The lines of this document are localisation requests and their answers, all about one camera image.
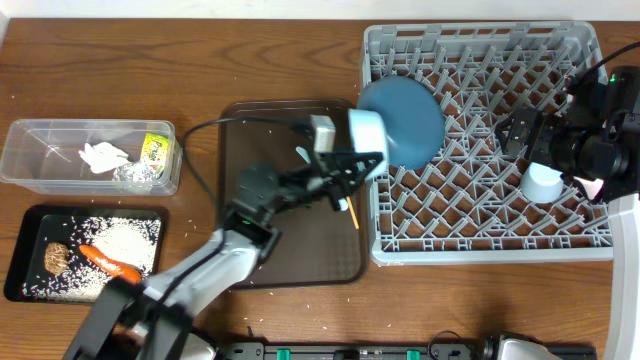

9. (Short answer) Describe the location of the light blue plastic cup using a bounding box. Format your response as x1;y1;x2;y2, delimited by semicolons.
520;163;564;203

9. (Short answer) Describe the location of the black tray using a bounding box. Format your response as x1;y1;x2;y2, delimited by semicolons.
4;205;167;303

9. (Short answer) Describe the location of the brown food scrap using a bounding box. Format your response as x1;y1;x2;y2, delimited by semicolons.
44;242;69;275

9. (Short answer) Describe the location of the spilled white rice pile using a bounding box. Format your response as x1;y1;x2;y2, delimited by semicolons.
21;215;162;303

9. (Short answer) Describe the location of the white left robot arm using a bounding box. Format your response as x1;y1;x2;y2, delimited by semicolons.
64;151;384;359

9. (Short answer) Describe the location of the wooden chopstick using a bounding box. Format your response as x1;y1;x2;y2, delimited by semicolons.
345;196;360;230

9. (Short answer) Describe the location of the light blue rice bowl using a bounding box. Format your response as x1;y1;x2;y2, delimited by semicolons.
348;109;389;181

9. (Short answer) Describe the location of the dark brown serving tray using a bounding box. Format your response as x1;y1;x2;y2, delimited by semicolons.
217;99;368;289

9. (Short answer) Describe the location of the clear plastic bin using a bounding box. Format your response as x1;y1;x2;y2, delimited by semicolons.
1;119;182;196

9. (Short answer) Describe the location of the orange carrot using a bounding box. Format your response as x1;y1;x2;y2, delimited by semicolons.
79;245;142;284

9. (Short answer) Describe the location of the pink plastic cup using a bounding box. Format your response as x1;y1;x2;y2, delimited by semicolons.
574;177;604;202

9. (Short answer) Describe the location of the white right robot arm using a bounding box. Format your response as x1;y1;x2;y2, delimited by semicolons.
495;66;639;359

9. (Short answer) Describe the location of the dark blue plate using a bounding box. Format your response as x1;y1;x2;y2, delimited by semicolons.
357;76;446;170

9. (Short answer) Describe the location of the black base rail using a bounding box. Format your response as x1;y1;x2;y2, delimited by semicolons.
212;341;599;360

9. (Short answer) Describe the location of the white tissue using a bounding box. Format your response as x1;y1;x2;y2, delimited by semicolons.
78;142;130;174

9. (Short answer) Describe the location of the light blue plastic knife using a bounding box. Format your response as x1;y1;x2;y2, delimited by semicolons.
295;146;349;211

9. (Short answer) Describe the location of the grey dishwasher rack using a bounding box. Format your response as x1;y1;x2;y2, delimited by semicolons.
361;21;613;266

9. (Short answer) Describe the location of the yellow green wrapper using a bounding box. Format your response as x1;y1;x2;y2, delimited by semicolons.
140;133;171;175

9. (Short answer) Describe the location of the aluminium foil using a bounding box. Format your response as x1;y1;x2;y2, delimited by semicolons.
112;162;158;183

